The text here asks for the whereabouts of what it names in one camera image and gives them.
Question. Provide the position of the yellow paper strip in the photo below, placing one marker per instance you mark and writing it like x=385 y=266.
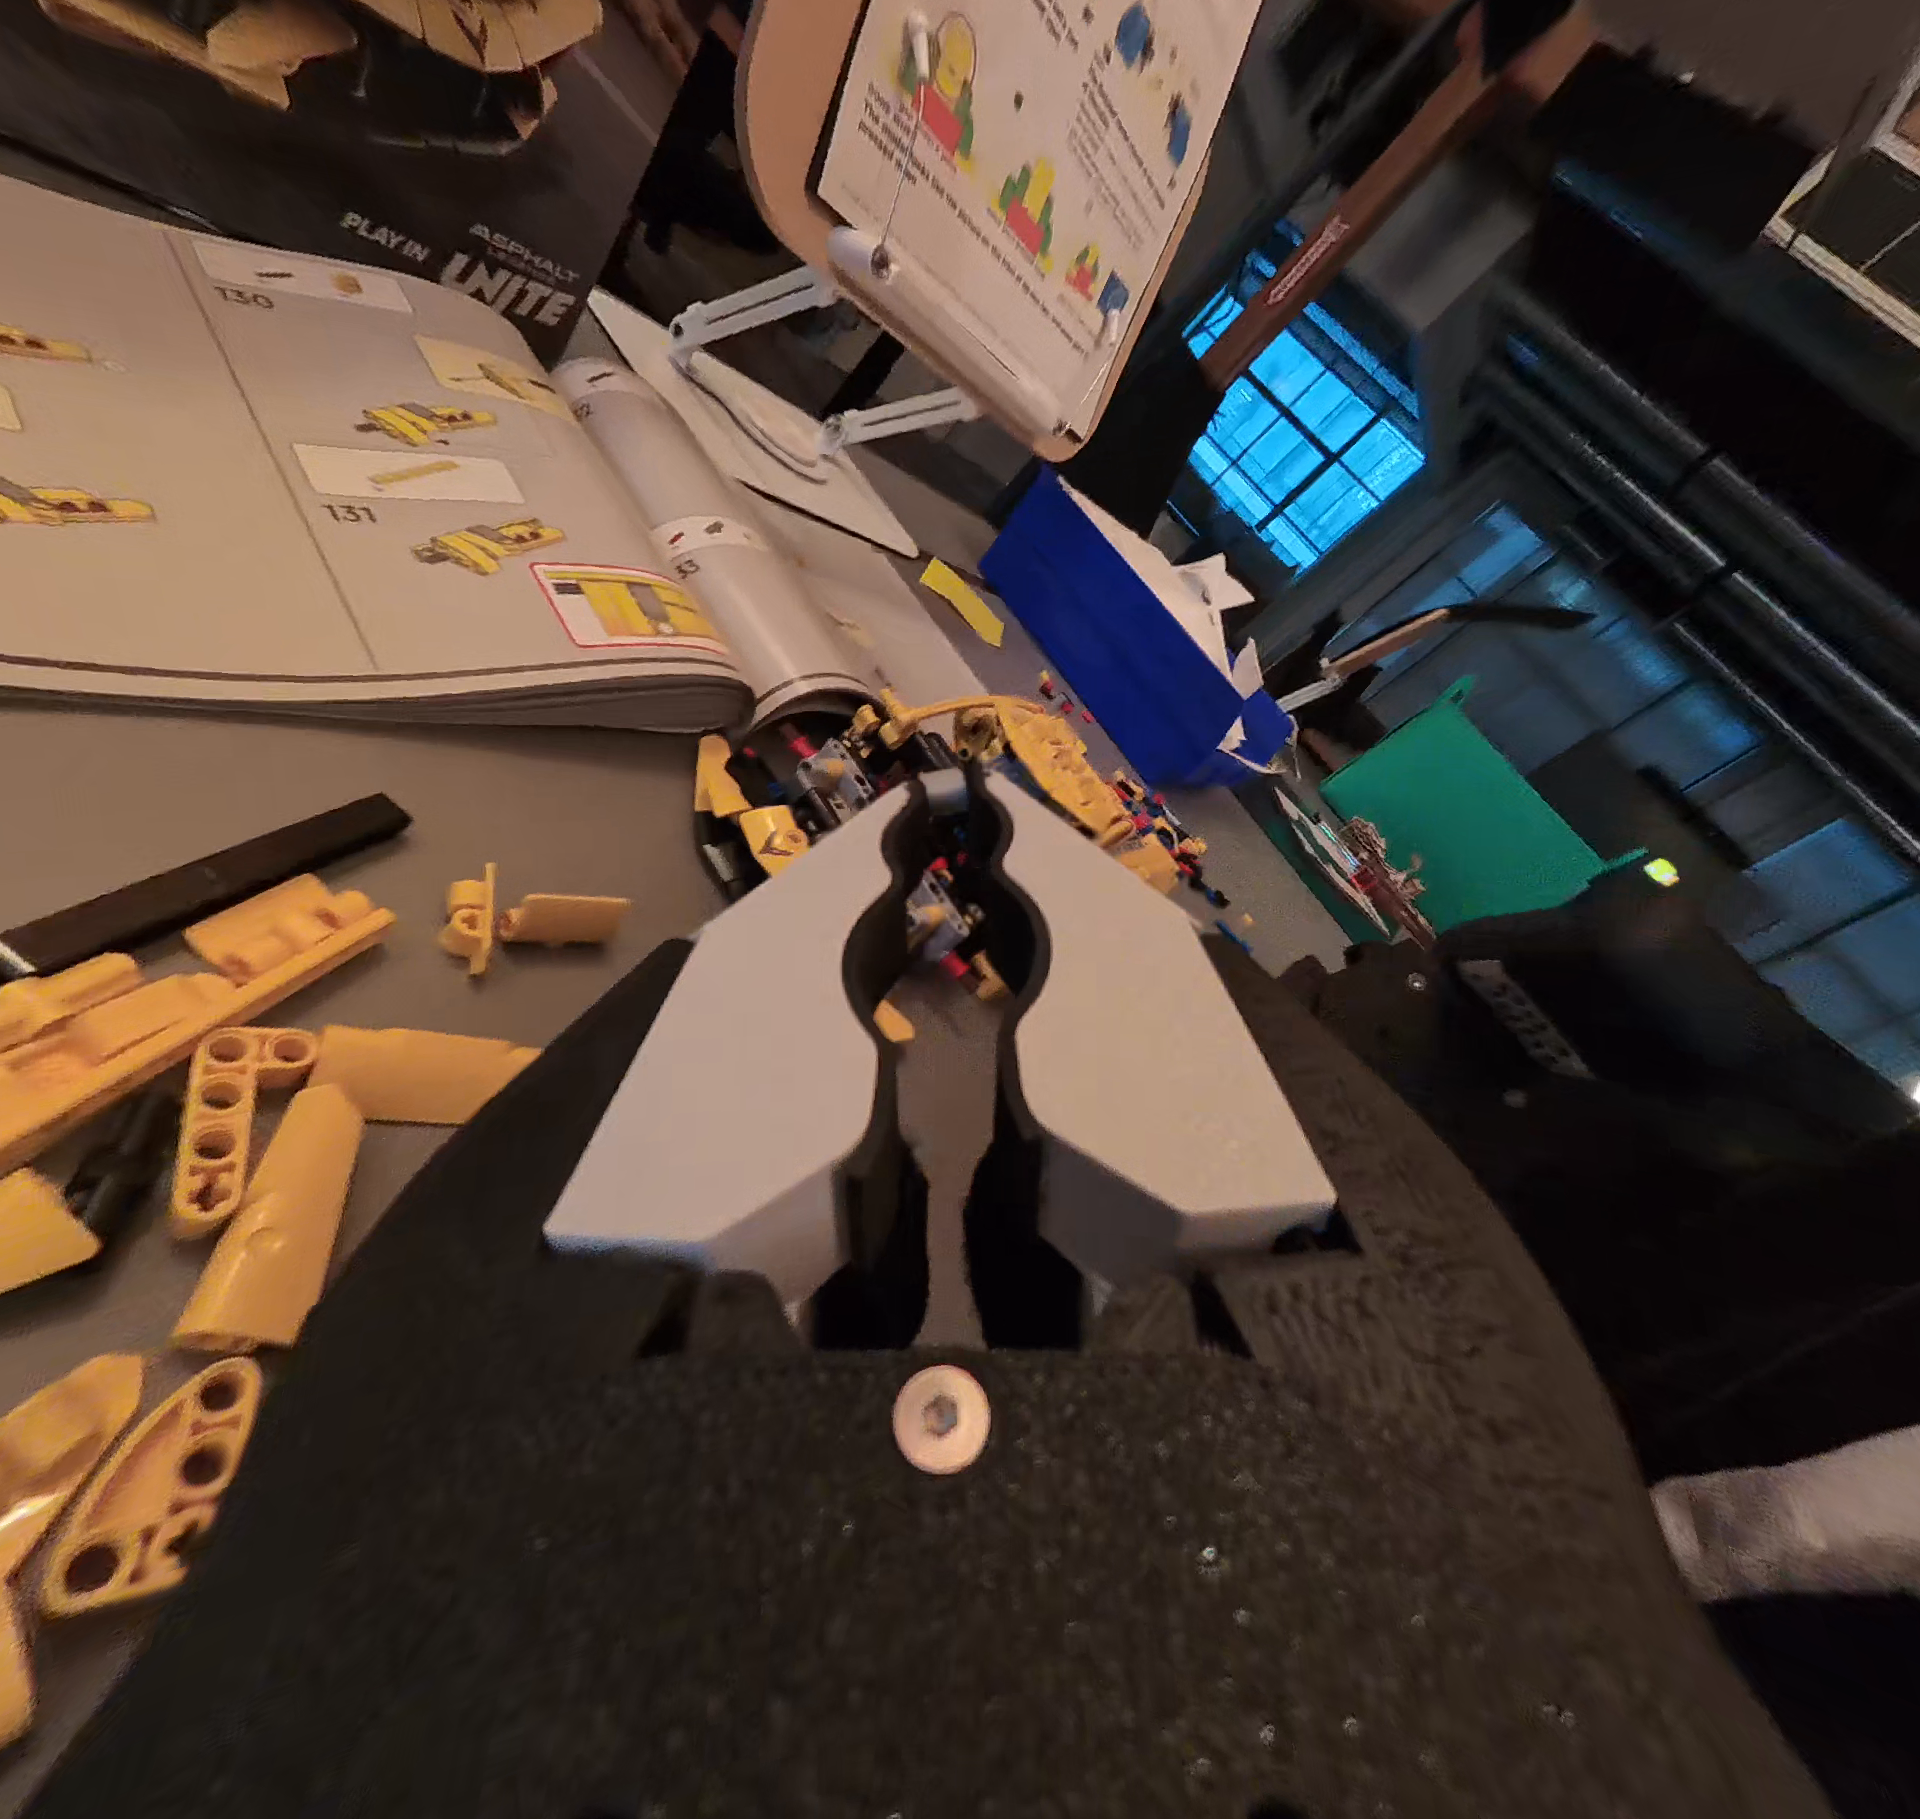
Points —
x=958 y=602

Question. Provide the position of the glass partition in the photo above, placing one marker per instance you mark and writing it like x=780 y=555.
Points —
x=1801 y=919

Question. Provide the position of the instruction booklet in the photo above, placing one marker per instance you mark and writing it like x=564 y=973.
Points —
x=300 y=497

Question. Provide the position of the blue plastic bin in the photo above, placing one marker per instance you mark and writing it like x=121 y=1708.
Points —
x=1079 y=652

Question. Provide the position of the brown brick model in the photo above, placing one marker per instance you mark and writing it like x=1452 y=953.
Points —
x=1380 y=873

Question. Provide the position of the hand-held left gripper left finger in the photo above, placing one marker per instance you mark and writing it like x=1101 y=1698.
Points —
x=721 y=1084

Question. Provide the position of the yellow brick car model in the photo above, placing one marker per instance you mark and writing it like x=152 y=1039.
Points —
x=1050 y=752

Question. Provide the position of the pile of small colourful pins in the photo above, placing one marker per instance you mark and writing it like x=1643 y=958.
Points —
x=1172 y=817

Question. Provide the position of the black toy set box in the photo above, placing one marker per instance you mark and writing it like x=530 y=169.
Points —
x=179 y=161

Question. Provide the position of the black long brick beam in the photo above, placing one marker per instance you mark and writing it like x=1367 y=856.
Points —
x=224 y=873

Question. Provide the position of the scattered red and black pins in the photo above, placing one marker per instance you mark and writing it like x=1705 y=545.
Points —
x=1045 y=681

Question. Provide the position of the person's fleece-lined dark jacket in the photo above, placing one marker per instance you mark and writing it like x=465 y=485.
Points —
x=1727 y=1277

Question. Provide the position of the green baseplate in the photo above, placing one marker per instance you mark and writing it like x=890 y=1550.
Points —
x=1329 y=861

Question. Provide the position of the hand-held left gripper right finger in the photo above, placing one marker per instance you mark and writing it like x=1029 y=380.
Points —
x=1168 y=1070

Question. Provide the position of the grey desk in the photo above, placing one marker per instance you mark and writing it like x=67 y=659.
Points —
x=526 y=799

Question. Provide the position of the grey brick connector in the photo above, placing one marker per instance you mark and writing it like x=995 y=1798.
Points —
x=945 y=790

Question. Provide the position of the paned window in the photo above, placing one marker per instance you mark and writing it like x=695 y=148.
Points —
x=1289 y=455

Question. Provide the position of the green box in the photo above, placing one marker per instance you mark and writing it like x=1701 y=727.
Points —
x=1471 y=815

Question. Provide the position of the white board stand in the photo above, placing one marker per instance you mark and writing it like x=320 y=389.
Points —
x=748 y=422

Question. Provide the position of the brown wooden beam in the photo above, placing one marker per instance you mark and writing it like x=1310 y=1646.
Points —
x=1396 y=187

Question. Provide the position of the printed instruction sheet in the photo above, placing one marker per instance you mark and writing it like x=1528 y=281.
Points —
x=1021 y=124

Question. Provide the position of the person's white shirt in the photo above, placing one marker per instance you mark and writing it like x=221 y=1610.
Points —
x=1801 y=1550

